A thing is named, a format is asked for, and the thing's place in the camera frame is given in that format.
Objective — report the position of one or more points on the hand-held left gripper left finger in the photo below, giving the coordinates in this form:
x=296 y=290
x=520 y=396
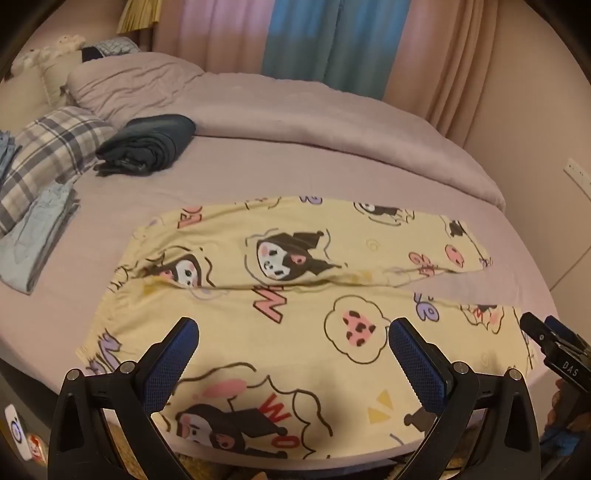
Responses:
x=171 y=357

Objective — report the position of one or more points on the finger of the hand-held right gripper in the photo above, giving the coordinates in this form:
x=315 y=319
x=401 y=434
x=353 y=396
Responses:
x=561 y=328
x=535 y=330

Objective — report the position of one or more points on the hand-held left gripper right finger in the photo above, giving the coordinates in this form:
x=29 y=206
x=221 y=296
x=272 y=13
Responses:
x=415 y=364

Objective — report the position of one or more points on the yellow cartoon print pants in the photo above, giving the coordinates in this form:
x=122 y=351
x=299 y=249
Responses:
x=300 y=332

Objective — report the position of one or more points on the person's right hand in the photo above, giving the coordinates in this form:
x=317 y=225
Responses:
x=556 y=406

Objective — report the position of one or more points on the bed with lilac sheet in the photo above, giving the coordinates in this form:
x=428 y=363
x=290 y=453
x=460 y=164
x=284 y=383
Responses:
x=138 y=198

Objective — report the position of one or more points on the red sticker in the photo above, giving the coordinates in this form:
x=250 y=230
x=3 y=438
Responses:
x=35 y=447

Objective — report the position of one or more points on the light blue folded clothes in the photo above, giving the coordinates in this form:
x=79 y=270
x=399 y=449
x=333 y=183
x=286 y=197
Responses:
x=37 y=235

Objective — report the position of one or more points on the dark folded clothes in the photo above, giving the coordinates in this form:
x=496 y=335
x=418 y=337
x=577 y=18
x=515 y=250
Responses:
x=152 y=143

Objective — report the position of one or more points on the grey plaid pillow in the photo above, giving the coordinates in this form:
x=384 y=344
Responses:
x=51 y=147

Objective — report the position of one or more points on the light blue folded cloth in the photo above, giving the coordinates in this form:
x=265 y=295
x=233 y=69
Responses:
x=7 y=157

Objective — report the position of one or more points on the lilac duvet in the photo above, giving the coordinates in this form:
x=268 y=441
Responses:
x=277 y=110

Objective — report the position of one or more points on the beige curtain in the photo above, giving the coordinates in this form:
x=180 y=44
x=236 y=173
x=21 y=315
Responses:
x=452 y=60

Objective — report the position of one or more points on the dark plaid pillow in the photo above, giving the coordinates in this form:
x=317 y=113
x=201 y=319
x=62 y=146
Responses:
x=113 y=48

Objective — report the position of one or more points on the pink curtain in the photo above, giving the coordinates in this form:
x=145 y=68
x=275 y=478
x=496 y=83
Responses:
x=207 y=32

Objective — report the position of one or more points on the white plush toy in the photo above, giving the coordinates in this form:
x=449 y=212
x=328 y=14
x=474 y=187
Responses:
x=68 y=45
x=25 y=60

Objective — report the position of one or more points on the blue curtain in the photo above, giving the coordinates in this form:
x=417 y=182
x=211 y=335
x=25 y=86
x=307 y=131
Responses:
x=332 y=41

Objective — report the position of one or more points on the yellow fringed cloth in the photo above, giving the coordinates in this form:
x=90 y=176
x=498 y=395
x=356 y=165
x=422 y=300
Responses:
x=136 y=16

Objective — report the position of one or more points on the white wall socket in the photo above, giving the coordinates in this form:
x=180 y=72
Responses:
x=579 y=177

